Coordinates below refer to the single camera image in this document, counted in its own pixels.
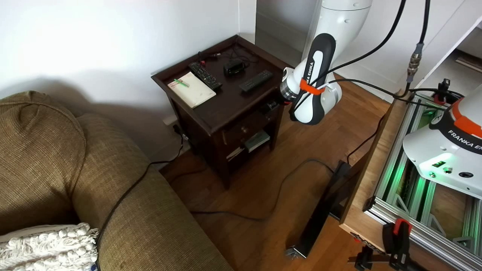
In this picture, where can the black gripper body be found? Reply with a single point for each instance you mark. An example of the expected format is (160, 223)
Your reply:
(288, 86)

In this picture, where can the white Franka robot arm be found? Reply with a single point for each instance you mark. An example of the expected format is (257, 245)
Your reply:
(347, 19)

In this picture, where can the plain black slim remote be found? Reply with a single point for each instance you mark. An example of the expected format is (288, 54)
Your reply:
(257, 81)

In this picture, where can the small black device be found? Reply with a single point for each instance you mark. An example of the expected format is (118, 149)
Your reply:
(235, 66)

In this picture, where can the grey flat device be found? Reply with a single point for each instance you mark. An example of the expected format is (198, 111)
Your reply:
(258, 141)

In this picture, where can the dark wood side table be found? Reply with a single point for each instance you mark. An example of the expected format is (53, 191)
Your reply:
(226, 99)

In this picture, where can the black remote with buttons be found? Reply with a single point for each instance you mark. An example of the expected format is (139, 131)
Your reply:
(205, 75)

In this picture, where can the white papers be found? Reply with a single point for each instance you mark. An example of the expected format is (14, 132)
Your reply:
(234, 153)

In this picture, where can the cream paper notepad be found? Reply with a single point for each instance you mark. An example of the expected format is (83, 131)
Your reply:
(193, 90)

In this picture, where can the green pen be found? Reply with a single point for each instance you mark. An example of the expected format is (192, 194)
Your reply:
(181, 83)

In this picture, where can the wooden cart board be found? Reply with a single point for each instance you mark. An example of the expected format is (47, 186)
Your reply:
(371, 170)

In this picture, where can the long black flat bar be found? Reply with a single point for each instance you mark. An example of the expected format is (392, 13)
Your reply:
(321, 211)

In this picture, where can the white shelf unit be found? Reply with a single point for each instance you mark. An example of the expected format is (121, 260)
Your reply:
(452, 45)

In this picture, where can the small black clamp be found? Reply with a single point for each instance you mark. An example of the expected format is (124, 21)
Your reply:
(365, 257)

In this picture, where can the olive brown fabric sofa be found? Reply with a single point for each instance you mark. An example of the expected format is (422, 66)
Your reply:
(61, 170)

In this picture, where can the white knit pillow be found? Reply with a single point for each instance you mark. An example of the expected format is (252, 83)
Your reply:
(47, 247)

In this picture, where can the white wall outlet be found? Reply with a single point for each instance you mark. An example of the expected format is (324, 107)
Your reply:
(171, 120)

